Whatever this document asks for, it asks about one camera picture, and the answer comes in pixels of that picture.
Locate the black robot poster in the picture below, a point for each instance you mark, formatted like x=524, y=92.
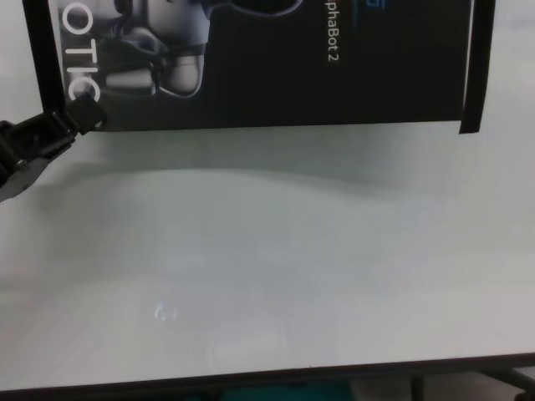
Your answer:
x=271, y=62

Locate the short black tape strip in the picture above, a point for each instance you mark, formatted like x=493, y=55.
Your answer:
x=44, y=54
x=476, y=71

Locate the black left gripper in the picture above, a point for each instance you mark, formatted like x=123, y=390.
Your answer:
x=18, y=154

